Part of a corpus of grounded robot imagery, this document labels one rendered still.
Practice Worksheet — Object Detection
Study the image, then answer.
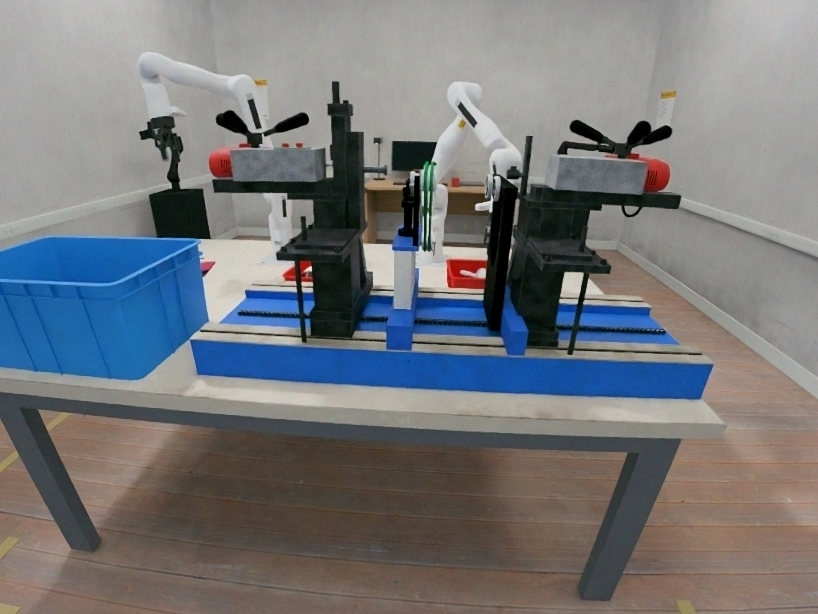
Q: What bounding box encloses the blue plastic crate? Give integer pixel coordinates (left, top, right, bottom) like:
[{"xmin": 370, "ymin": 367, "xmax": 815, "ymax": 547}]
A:
[{"xmin": 0, "ymin": 236, "xmax": 209, "ymax": 381}]

